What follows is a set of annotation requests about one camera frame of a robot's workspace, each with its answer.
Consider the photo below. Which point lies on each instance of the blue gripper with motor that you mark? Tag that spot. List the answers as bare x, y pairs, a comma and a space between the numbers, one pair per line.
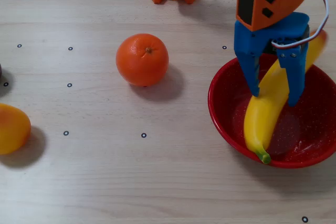
258, 41

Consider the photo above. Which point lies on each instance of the yellow plastic banana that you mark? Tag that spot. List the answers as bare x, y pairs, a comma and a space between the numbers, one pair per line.
260, 121

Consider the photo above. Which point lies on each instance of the red speckled enamel bowl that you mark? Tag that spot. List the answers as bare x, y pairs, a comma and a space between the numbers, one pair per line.
315, 119

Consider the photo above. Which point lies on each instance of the orange fruit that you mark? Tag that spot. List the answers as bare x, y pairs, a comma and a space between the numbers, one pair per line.
141, 61

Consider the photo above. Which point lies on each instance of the yellow orange mango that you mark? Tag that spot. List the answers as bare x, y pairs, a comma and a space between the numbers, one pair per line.
13, 129

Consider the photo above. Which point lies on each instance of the dark purple plum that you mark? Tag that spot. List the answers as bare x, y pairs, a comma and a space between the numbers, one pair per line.
0, 71

